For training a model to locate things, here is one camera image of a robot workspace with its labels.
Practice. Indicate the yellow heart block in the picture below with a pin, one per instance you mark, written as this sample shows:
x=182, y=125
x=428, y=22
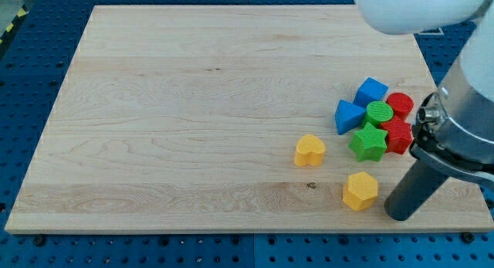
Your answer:
x=310, y=150

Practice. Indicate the blue triangle block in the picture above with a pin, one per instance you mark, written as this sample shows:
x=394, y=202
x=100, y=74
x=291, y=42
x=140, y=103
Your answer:
x=348, y=116

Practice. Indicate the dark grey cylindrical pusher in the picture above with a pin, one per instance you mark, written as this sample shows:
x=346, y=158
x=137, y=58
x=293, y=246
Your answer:
x=419, y=183

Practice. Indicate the green star block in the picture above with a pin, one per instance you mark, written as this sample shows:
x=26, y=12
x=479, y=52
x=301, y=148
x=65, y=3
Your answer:
x=369, y=143

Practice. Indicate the yellow hexagon block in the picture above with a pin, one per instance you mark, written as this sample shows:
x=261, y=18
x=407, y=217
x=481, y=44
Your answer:
x=360, y=191

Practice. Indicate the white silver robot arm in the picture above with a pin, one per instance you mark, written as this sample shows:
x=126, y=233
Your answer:
x=453, y=133

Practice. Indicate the green cylinder block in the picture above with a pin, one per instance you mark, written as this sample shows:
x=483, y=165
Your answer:
x=377, y=112

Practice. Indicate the red cylinder block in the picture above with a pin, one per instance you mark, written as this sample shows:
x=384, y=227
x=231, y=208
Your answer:
x=401, y=104

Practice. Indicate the red star block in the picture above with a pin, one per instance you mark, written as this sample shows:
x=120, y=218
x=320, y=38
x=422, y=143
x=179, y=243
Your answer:
x=399, y=135

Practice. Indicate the blue cube block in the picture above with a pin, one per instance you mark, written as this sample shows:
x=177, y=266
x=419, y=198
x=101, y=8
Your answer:
x=369, y=91

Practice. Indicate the light wooden board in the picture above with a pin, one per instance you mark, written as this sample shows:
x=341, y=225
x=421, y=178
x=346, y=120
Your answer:
x=185, y=119

